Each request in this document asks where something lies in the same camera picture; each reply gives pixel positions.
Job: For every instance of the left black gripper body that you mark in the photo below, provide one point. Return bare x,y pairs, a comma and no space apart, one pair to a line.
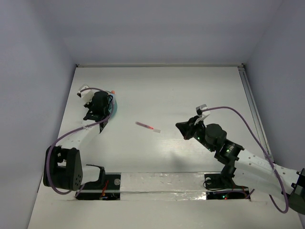
93,114

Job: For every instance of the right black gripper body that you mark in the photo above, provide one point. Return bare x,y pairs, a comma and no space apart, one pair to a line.
195,128

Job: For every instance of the green round pen holder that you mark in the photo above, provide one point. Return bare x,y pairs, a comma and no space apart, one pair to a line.
113,105

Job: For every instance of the pink gel pen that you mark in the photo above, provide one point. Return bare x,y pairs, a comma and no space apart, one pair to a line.
144,125

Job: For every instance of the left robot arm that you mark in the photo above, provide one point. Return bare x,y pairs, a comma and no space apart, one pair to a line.
64,171

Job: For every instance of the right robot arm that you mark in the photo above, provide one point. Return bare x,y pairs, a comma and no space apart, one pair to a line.
244,169

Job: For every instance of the white foil front panel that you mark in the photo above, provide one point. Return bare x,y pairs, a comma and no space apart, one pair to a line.
162,186

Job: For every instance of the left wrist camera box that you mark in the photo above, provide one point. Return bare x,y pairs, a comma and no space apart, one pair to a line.
85,93

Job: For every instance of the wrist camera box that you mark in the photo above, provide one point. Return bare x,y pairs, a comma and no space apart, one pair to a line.
85,93
202,113

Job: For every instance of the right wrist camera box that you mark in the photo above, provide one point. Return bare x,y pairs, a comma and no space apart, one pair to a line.
202,113

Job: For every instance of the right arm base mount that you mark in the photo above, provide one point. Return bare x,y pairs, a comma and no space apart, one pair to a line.
219,187

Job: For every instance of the metal side rail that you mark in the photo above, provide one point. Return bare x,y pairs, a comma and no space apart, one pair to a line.
254,111

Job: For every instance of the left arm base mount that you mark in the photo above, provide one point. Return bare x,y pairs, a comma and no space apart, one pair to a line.
99,185

